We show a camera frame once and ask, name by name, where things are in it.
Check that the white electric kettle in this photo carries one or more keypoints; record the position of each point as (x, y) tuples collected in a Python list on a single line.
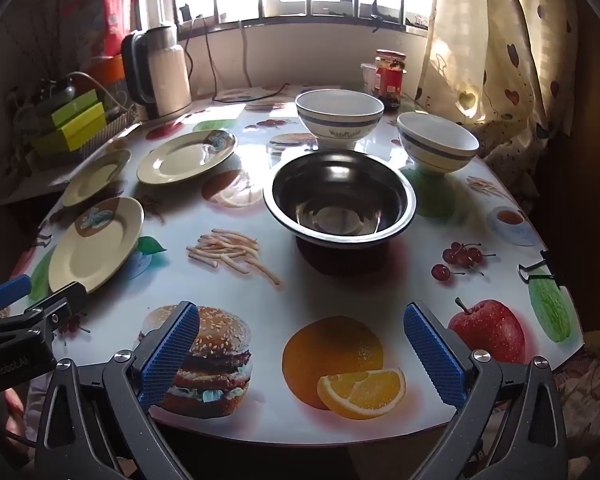
[(167, 75)]

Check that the white bowl with blue stripe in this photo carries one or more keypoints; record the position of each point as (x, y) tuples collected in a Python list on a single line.
[(337, 127), (435, 152)]

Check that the orange container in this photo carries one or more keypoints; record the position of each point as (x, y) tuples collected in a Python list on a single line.
[(107, 70)]

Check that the black binder clip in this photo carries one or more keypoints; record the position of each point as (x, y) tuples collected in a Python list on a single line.
[(537, 267)]

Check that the grey ribbed basket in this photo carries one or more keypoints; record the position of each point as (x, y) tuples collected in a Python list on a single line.
[(105, 135)]

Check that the grey board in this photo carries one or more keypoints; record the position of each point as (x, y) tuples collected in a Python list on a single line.
[(30, 185)]

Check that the beige plate with brown print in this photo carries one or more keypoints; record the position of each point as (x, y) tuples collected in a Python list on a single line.
[(185, 157), (95, 180), (92, 252)]

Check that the dried twig bunch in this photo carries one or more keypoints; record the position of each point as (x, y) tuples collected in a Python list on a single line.
[(55, 50)]

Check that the floral cloth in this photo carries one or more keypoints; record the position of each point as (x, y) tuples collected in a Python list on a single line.
[(595, 385)]

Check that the heart print curtain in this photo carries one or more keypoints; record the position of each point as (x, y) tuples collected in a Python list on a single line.
[(495, 50)]

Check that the white plastic cup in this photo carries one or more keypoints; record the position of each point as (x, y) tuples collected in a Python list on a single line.
[(367, 77)]

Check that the grey round device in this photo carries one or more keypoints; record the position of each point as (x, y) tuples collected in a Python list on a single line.
[(60, 94)]

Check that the black window hook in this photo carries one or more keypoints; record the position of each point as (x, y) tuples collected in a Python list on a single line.
[(377, 12)]

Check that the lime green box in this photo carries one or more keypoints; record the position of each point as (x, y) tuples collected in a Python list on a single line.
[(72, 137)]

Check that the red label sauce jar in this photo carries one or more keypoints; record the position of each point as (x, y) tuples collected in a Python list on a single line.
[(390, 80)]

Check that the red printed package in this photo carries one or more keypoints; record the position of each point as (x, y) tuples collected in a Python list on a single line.
[(116, 15)]

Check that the dark green box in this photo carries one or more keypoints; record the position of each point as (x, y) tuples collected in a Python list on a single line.
[(75, 105)]

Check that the stainless steel bowl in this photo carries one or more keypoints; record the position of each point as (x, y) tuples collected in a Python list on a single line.
[(337, 195)]

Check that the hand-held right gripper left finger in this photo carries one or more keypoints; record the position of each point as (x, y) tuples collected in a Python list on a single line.
[(172, 350)]

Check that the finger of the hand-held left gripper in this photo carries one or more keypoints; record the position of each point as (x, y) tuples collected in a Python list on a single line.
[(62, 302), (10, 290)]

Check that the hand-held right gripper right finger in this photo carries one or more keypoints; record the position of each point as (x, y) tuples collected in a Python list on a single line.
[(432, 350)]

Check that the food print tablecloth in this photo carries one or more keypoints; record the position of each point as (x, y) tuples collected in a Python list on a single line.
[(330, 285)]

